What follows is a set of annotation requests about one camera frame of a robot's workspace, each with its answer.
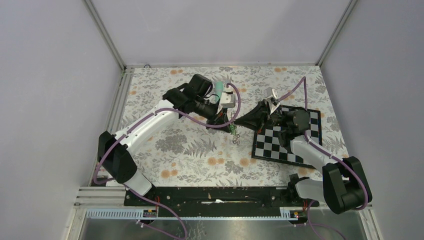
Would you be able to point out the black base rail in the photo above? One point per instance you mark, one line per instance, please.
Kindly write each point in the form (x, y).
(221, 199)

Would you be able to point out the white slotted cable duct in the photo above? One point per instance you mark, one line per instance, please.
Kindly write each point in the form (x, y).
(149, 213)

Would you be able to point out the silver carabiner keyring with chain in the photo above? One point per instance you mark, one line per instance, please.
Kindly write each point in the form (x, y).
(235, 137)

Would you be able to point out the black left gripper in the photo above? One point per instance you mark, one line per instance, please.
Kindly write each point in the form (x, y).
(220, 118)

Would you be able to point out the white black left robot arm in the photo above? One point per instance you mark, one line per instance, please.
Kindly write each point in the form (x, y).
(116, 151)

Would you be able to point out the teal rolling pin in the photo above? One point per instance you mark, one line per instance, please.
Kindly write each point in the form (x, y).
(219, 88)

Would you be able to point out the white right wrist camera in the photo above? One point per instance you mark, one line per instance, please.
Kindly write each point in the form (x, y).
(271, 100)

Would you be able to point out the green key tag with key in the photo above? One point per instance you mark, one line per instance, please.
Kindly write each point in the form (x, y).
(233, 128)

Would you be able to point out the floral patterned table mat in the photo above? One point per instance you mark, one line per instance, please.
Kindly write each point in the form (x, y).
(187, 154)

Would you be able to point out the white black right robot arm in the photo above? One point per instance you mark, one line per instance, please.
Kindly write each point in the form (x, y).
(344, 185)

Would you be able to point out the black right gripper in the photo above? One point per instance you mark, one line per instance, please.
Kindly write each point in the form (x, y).
(255, 118)

